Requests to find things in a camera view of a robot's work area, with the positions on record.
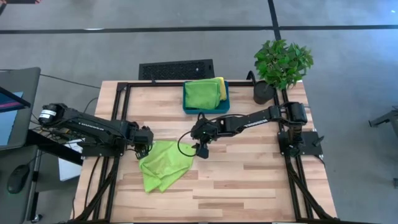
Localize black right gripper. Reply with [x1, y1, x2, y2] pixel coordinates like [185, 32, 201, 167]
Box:
[190, 119, 220, 150]

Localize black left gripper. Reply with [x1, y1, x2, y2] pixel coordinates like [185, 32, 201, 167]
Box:
[126, 124, 155, 161]

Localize lime green towel white tag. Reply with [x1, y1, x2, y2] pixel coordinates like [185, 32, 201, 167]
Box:
[139, 140, 196, 194]

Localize green microfiber towel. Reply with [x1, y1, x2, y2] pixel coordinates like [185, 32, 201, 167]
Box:
[183, 78, 222, 110]

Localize yellow microfiber towel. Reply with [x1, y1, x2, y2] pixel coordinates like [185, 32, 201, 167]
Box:
[216, 77, 228, 102]

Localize teal plastic bin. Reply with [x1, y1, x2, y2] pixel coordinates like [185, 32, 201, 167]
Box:
[182, 80, 231, 115]

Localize white box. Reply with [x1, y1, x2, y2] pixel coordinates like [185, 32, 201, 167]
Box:
[58, 141, 84, 182]

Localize black mesh computer case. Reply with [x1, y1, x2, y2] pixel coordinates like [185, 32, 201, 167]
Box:
[138, 58, 215, 81]

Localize black desk beam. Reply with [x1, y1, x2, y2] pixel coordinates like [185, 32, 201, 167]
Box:
[26, 136, 83, 166]

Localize potted green plant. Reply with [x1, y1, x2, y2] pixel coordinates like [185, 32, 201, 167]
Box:
[253, 39, 314, 105]

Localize black computer mouse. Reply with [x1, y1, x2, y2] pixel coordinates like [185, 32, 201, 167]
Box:
[6, 164, 30, 194]

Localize laptop on side desk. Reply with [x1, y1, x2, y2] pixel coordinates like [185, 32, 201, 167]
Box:
[0, 67, 41, 224]

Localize computer monitor blue screen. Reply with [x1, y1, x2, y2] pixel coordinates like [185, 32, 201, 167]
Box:
[0, 86, 31, 147]

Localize grey metal stand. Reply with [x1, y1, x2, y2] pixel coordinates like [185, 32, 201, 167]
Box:
[368, 107, 398, 138]

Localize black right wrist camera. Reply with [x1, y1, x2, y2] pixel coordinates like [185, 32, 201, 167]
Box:
[196, 145, 210, 160]

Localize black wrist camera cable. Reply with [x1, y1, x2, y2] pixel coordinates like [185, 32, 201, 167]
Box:
[177, 130, 201, 157]

